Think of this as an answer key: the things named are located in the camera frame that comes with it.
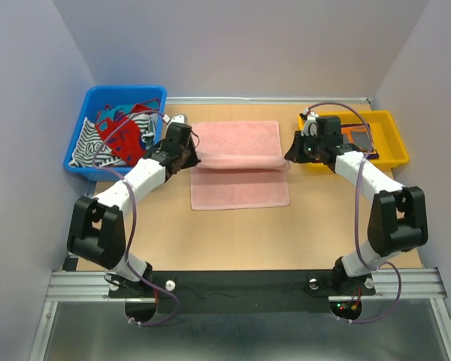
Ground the pink towel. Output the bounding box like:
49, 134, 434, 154
190, 120, 289, 211

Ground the red teal towel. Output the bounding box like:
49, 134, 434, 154
95, 98, 160, 167

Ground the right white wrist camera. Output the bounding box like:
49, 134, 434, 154
300, 108, 319, 136

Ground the yellow plastic tray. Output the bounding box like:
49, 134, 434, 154
319, 109, 409, 171

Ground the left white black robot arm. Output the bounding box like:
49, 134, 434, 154
67, 120, 200, 296

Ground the grey white striped towel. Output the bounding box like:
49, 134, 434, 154
68, 114, 158, 168

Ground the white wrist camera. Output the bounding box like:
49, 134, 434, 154
300, 108, 319, 136
162, 114, 188, 126

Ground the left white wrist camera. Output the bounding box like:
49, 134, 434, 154
162, 114, 188, 126

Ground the blue plastic bin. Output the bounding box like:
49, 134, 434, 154
63, 85, 167, 181

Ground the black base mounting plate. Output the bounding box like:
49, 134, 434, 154
104, 270, 375, 315

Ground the orange towel with grey spots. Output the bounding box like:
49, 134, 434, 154
341, 124, 371, 153

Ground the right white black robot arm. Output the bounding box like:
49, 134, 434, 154
284, 111, 428, 293

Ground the purple towel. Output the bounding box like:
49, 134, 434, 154
340, 123, 380, 161

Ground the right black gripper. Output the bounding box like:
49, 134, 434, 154
287, 130, 325, 164

